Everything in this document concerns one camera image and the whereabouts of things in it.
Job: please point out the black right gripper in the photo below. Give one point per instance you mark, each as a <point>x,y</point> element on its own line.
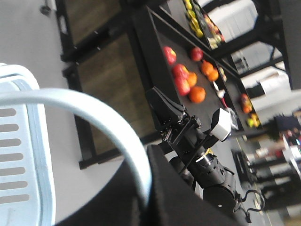
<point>172,201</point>

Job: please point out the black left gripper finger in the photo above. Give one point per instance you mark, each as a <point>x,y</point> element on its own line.
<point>117,204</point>

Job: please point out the light blue plastic basket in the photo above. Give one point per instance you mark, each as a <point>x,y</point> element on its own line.
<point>41,182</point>

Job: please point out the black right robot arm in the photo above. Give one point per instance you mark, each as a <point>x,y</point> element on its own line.
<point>211,183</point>

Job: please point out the orange fruit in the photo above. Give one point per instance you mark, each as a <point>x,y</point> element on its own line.
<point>197,94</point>

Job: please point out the red apple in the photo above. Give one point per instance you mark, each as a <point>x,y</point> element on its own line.
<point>170,55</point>

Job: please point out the black fruit display rack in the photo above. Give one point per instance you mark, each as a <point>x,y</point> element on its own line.
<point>115,52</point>

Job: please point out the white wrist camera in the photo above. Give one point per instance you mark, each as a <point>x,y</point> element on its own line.
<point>220,124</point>

